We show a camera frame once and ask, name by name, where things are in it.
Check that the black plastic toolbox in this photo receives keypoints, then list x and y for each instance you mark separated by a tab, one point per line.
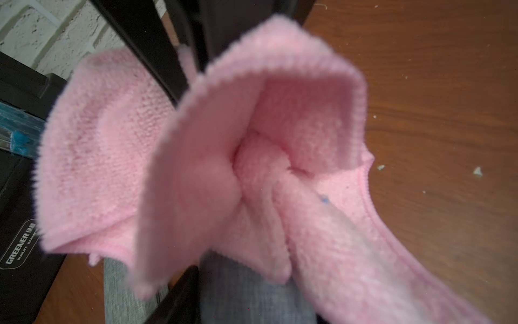
27	274

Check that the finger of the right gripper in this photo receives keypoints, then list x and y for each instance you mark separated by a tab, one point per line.
209	27
140	27

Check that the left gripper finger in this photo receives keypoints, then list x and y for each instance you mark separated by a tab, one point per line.
181	305

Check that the pink microfibre cloth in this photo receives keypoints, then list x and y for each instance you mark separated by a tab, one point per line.
263	161

